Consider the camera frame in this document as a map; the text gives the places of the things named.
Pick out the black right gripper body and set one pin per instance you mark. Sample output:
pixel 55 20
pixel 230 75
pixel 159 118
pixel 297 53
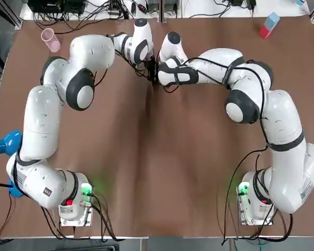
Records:
pixel 156 75

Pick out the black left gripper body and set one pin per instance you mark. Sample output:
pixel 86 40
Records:
pixel 149 68

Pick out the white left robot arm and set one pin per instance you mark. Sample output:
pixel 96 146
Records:
pixel 42 123

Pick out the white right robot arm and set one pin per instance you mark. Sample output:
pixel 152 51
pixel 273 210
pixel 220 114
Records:
pixel 282 117

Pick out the pink mesh cup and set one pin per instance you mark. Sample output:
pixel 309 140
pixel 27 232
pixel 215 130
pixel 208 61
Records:
pixel 52 43

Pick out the flat black electronics box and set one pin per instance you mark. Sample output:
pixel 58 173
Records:
pixel 55 5

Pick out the red and blue box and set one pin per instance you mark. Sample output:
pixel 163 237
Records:
pixel 270 23

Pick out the blue desk lamp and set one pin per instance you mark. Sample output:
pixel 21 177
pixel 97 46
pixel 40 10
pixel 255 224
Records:
pixel 10 139

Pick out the clear plastic bottle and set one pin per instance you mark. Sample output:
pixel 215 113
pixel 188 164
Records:
pixel 300 2

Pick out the aluminium frame post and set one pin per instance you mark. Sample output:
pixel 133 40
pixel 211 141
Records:
pixel 162 10

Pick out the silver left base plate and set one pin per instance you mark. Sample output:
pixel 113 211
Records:
pixel 76 221

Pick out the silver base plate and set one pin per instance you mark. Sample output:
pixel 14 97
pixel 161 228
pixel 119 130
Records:
pixel 76 221
pixel 253 221

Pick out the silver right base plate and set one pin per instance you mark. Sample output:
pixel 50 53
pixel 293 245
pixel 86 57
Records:
pixel 253 221

